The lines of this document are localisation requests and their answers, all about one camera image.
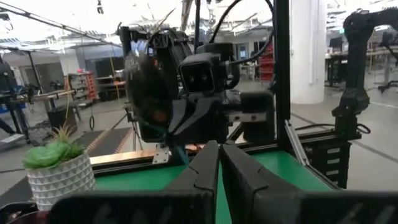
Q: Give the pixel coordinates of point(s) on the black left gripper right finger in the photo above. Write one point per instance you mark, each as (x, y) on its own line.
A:
(295, 208)

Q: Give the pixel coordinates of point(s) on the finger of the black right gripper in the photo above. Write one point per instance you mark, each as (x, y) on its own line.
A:
(200, 107)
(178, 118)

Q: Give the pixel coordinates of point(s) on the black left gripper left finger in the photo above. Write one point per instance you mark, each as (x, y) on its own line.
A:
(140, 208)

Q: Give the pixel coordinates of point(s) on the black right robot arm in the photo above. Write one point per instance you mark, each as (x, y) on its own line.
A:
(149, 87)

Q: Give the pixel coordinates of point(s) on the black background robot arm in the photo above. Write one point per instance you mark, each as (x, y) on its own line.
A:
(356, 62)

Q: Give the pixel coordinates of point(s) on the red storage rack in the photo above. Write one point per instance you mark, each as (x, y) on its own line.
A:
(265, 65)

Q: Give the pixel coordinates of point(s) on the white round building column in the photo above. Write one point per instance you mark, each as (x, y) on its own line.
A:
(308, 53)

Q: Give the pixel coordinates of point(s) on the black floor mat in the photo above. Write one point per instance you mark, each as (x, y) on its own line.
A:
(105, 141)

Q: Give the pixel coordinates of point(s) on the white planter with green succulent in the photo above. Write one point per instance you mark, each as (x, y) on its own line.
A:
(62, 183)

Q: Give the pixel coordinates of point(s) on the background storage shelf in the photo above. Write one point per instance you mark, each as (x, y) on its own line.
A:
(81, 87)

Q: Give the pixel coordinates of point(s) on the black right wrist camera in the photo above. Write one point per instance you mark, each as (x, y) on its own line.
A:
(199, 74)

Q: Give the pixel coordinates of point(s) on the silver corner bracket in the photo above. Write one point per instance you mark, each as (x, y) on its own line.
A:
(161, 155)

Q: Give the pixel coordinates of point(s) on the silver diagonal frame brace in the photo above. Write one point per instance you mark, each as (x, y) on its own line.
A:
(297, 143)

